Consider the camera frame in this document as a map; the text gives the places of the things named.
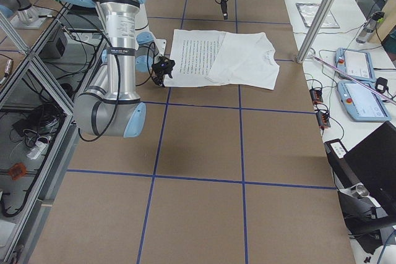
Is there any upper teach pendant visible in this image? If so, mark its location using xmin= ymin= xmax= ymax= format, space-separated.
xmin=335 ymin=48 xmax=376 ymax=82

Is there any black power adapter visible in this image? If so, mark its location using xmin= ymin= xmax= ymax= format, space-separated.
xmin=375 ymin=77 xmax=389 ymax=93

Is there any orange clamp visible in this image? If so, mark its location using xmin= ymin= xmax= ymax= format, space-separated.
xmin=7 ymin=163 xmax=27 ymax=181

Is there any black laptop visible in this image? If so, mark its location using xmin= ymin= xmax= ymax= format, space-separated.
xmin=324 ymin=121 xmax=395 ymax=215

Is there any upper orange black adapter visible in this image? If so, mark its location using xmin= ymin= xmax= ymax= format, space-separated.
xmin=309 ymin=88 xmax=323 ymax=104

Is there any teach pendant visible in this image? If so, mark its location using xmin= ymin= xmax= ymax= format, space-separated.
xmin=335 ymin=48 xmax=376 ymax=82
xmin=337 ymin=80 xmax=391 ymax=122

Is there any orange black adapter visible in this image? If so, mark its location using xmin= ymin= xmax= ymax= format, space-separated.
xmin=309 ymin=88 xmax=323 ymax=104
xmin=316 ymin=111 xmax=331 ymax=130

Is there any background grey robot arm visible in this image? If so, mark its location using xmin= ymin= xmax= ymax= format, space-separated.
xmin=1 ymin=0 xmax=53 ymax=29

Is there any white power strip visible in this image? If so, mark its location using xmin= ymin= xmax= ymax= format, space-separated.
xmin=27 ymin=139 xmax=48 ymax=160

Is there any lower teach pendant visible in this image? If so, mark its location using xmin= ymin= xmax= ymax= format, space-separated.
xmin=337 ymin=80 xmax=391 ymax=122

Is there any clear water bottle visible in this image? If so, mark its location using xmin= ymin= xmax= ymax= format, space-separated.
xmin=356 ymin=11 xmax=385 ymax=44

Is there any aluminium frame rack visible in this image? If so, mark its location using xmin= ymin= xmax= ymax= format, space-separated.
xmin=1 ymin=5 xmax=104 ymax=263

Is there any lower orange black adapter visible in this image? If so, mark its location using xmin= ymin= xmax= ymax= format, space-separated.
xmin=316 ymin=111 xmax=331 ymax=130

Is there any grey box under frame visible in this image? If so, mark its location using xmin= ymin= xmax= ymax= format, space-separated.
xmin=39 ymin=27 xmax=67 ymax=59

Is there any white printed long-sleeve shirt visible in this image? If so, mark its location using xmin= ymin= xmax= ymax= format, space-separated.
xmin=164 ymin=30 xmax=279 ymax=90

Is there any aluminium frame post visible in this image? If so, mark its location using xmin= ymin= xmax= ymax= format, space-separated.
xmin=296 ymin=0 xmax=335 ymax=64

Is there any silver foil tray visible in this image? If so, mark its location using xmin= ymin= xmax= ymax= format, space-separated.
xmin=295 ymin=2 xmax=340 ymax=29

